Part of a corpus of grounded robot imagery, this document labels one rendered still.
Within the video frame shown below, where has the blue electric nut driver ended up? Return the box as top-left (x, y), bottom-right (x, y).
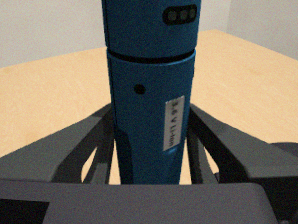
top-left (101, 0), bottom-right (201, 185)

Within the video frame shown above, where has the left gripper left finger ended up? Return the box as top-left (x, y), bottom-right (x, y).
top-left (0, 103), bottom-right (115, 184)

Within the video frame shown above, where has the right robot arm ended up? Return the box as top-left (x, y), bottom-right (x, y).
top-left (214, 142), bottom-right (298, 224)

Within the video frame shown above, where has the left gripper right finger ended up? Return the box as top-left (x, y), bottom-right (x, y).
top-left (186, 103), bottom-right (298, 223)

